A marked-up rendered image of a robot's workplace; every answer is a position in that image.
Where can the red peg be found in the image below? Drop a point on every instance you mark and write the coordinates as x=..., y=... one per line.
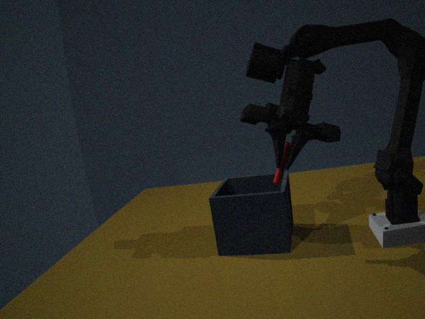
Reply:
x=280, y=171

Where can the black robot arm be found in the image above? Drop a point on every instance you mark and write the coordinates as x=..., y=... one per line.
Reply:
x=394, y=165

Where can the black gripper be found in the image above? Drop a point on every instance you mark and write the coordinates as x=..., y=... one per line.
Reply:
x=294, y=107

